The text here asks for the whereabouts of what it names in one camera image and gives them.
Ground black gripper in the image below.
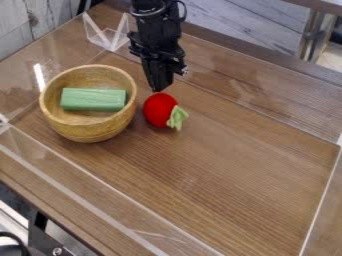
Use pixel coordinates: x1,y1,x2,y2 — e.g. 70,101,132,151
127,9,187,92

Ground red strawberry toy green leaves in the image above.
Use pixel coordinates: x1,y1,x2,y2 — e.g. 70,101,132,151
143,93,188,130

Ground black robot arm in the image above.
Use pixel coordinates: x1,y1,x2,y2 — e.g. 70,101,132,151
127,0,187,92

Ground wooden bowl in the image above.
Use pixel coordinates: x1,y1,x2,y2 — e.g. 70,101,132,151
39,64,138,143

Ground green rectangular block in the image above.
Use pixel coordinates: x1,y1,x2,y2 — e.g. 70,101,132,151
60,88,127,112

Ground metal table leg background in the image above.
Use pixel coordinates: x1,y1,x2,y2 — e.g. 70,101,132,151
298,10,337,63

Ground clear acrylic front barrier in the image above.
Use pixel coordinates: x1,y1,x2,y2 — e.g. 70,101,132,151
0,115,223,256

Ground clear acrylic corner bracket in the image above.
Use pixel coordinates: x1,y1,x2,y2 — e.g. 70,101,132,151
82,13,130,52

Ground black table frame bracket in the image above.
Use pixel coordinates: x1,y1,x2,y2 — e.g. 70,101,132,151
28,212,76,256

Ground black cable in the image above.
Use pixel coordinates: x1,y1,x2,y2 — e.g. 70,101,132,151
0,231,28,256

